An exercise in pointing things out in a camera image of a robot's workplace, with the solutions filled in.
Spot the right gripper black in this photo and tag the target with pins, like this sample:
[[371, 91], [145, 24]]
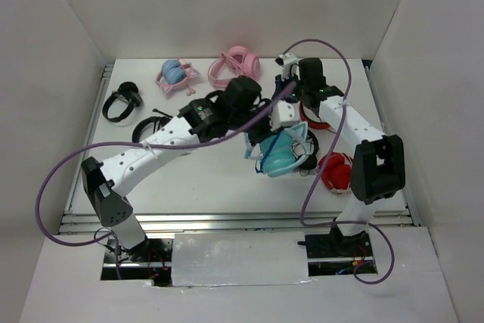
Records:
[[280, 83]]

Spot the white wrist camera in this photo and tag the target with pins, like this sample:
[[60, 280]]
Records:
[[283, 115], [288, 62]]

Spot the black on-ear wired headphones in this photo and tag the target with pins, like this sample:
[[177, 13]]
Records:
[[311, 162]]

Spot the teal cat ear headphones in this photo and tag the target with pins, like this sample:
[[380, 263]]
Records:
[[249, 148]]

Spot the red white headphones under arm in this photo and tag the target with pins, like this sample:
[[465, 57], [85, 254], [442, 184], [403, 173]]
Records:
[[336, 175]]

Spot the white foam cover panel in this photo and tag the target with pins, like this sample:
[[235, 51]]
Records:
[[239, 259]]

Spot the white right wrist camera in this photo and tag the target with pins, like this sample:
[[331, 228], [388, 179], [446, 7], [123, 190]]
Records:
[[288, 62]]

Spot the pink blue cat headphones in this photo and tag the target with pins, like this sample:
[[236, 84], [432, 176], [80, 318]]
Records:
[[175, 74]]

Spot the pink over-ear headphones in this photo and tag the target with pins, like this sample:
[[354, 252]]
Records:
[[237, 61]]

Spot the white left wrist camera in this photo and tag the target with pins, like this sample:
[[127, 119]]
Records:
[[283, 115]]

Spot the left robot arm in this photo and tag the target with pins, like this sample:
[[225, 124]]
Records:
[[202, 122]]

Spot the red black headphones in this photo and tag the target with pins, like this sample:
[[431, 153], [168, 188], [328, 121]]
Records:
[[313, 124]]

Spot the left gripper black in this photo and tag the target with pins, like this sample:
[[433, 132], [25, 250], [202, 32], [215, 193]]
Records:
[[265, 130]]

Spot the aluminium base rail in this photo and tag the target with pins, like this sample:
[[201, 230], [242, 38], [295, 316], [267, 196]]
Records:
[[75, 223]]

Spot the black headset with mic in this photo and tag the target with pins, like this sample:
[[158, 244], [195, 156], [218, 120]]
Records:
[[156, 121]]

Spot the pink earbuds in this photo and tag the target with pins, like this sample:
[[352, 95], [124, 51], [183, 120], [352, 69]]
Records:
[[190, 91]]

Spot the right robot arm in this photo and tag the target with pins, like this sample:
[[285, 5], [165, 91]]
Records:
[[378, 163]]

